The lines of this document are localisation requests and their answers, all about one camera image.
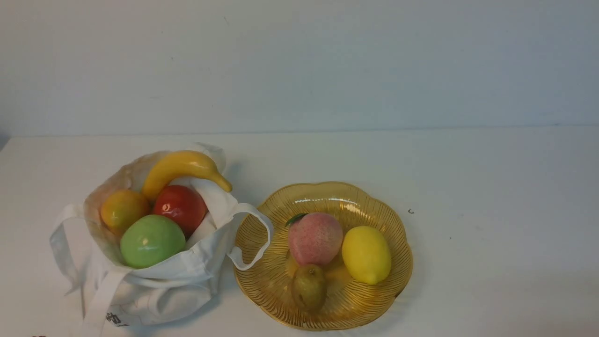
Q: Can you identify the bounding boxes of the amber glass fruit plate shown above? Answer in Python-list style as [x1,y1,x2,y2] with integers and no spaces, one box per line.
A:
[234,181,413,331]

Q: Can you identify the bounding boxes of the orange yellow mango fruit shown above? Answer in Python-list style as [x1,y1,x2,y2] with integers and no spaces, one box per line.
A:
[99,189,150,237]

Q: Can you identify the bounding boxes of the white cloth tote bag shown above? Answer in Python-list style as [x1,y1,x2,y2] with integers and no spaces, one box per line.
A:
[50,143,275,337]

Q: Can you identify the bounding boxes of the pink peach with leaf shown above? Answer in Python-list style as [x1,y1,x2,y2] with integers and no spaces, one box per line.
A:
[286,212,343,266]

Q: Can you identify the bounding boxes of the yellow lemon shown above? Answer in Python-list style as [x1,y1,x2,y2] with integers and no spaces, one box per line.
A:
[342,226,392,285]

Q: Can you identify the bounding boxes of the small green pear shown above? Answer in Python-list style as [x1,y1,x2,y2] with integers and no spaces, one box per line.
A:
[291,264,327,312]

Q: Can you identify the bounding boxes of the red apple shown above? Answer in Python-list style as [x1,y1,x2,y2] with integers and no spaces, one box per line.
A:
[152,185,208,239]

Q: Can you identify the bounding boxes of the yellow banana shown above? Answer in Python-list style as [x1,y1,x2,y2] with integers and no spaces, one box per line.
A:
[141,151,233,202]

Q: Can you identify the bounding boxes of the green apple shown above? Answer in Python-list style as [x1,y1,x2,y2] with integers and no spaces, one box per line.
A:
[120,214,186,269]

